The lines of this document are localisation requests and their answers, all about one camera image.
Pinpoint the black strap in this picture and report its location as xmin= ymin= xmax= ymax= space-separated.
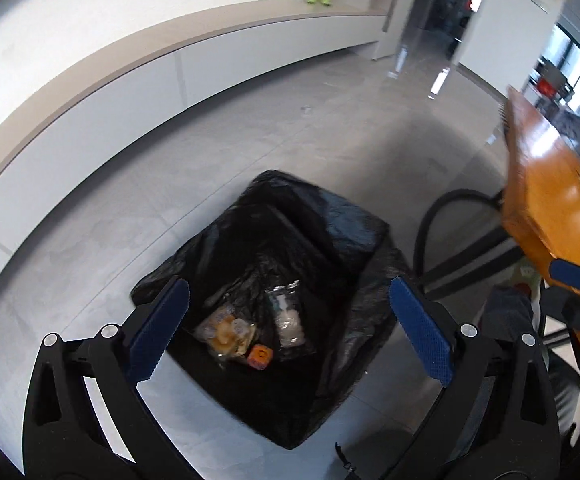
xmin=334 ymin=442 xmax=365 ymax=480

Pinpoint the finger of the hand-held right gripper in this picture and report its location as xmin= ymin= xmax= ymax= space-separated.
xmin=540 ymin=259 xmax=580 ymax=353

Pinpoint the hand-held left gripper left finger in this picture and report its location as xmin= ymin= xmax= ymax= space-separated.
xmin=22 ymin=276 xmax=191 ymax=480

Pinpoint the black bag lined trash bin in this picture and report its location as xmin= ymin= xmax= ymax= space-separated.
xmin=130 ymin=170 xmax=411 ymax=451

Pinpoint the white low wall cabinet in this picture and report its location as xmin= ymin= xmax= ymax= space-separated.
xmin=0 ymin=0 xmax=388 ymax=256

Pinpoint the clear plastic bag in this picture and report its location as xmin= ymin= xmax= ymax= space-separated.
xmin=264 ymin=282 xmax=313 ymax=361

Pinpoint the small orange cube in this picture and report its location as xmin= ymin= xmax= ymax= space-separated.
xmin=247 ymin=344 xmax=273 ymax=370

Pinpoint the clear bag with orange scraps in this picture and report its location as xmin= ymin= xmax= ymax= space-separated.
xmin=193 ymin=302 xmax=259 ymax=363

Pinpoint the wooden table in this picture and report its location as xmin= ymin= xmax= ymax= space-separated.
xmin=500 ymin=85 xmax=580 ymax=396

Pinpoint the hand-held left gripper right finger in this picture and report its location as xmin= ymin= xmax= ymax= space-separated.
xmin=389 ymin=275 xmax=563 ymax=480

